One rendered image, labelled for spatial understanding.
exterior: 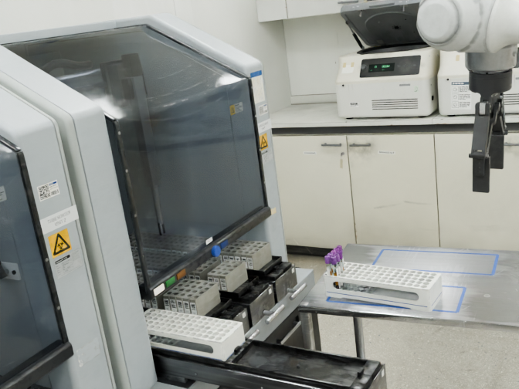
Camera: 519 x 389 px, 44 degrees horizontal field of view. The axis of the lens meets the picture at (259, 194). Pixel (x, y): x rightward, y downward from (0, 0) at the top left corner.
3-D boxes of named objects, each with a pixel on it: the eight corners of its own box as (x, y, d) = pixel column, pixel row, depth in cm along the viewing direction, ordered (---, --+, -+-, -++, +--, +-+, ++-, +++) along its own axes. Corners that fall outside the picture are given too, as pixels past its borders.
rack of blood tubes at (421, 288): (324, 295, 175) (322, 275, 173) (340, 280, 183) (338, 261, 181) (430, 312, 158) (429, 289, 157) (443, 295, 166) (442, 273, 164)
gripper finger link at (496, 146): (487, 135, 127) (488, 134, 127) (487, 168, 129) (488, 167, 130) (503, 136, 125) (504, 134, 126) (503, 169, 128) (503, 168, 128)
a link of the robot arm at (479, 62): (522, 32, 115) (520, 65, 117) (470, 34, 120) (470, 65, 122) (513, 40, 108) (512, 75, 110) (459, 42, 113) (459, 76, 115)
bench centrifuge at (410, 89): (336, 120, 374) (325, 8, 356) (374, 100, 424) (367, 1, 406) (429, 119, 345) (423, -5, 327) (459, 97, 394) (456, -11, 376)
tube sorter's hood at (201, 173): (9, 279, 178) (-51, 49, 160) (146, 208, 227) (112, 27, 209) (152, 301, 152) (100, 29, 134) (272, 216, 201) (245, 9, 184)
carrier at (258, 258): (266, 258, 206) (264, 241, 204) (273, 258, 205) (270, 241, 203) (248, 273, 196) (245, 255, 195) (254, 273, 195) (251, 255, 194)
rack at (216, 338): (130, 346, 165) (125, 325, 163) (154, 328, 173) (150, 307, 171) (225, 366, 150) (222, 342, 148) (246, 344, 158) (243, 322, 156)
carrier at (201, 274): (218, 275, 198) (215, 257, 196) (223, 275, 197) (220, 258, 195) (196, 291, 188) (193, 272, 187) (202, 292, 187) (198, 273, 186)
